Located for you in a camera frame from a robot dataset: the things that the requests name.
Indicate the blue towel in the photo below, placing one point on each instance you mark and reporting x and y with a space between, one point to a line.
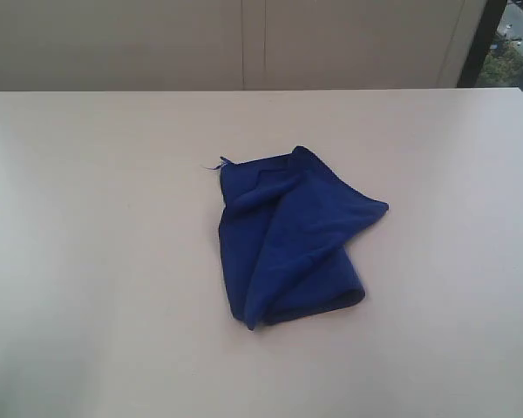
283 234

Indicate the black window frame post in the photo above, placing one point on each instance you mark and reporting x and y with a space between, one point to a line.
481 43

